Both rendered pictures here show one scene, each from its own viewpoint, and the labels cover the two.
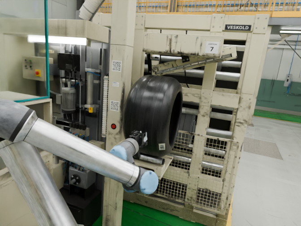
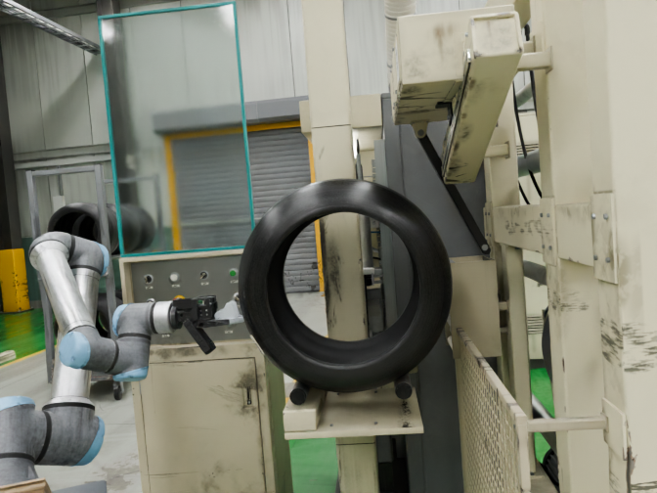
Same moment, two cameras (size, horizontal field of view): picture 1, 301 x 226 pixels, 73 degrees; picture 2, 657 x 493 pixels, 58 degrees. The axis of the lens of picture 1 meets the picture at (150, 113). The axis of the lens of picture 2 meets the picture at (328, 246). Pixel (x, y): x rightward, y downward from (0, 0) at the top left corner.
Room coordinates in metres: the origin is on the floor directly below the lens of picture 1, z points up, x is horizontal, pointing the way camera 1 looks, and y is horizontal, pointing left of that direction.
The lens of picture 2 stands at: (1.05, -1.67, 1.37)
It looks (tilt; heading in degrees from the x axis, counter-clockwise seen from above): 3 degrees down; 77
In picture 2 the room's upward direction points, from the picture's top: 5 degrees counter-clockwise
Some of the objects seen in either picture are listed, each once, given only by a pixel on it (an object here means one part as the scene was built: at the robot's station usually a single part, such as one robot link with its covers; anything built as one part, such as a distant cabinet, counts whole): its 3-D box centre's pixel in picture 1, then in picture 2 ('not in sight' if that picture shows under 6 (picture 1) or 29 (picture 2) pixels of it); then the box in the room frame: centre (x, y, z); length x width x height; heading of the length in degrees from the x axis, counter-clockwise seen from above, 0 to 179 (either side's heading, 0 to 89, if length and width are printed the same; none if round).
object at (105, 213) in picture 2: not in sight; (109, 278); (0.36, 4.08, 0.96); 1.36 x 0.71 x 1.92; 68
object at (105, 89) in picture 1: (106, 107); not in sight; (1.55, 0.34, 1.19); 0.05 x 0.04 x 0.48; 162
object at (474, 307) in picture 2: not in sight; (469, 304); (1.92, 0.09, 1.05); 0.20 x 0.15 x 0.30; 72
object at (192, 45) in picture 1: (182, 46); (440, 77); (1.73, -0.21, 1.71); 0.61 x 0.25 x 0.15; 72
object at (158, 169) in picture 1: (139, 164); (307, 399); (1.36, 0.05, 0.84); 0.36 x 0.09 x 0.06; 72
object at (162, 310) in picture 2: (129, 147); (167, 317); (0.98, 0.09, 1.12); 0.10 x 0.05 x 0.09; 72
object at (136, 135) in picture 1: (135, 141); (195, 312); (1.06, 0.06, 1.13); 0.12 x 0.08 x 0.09; 162
